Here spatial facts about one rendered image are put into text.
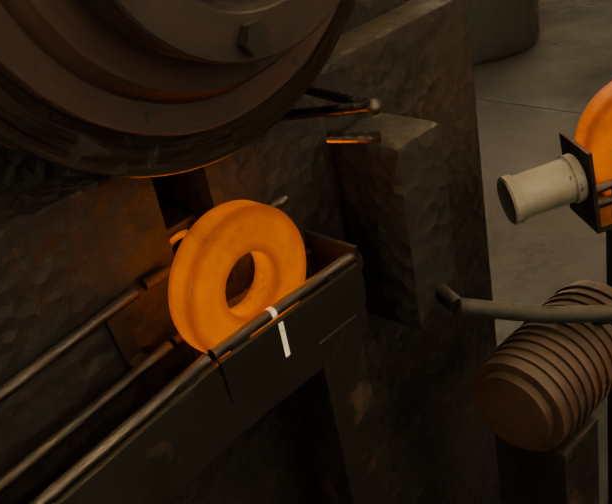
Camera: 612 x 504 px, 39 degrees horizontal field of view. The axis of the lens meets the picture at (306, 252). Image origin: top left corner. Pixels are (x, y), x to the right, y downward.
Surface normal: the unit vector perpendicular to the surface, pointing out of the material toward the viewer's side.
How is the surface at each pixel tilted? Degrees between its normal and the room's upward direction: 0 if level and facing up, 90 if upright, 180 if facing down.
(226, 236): 90
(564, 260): 0
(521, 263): 0
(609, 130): 90
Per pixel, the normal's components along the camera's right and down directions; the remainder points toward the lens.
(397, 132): -0.18, -0.85
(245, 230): 0.72, 0.22
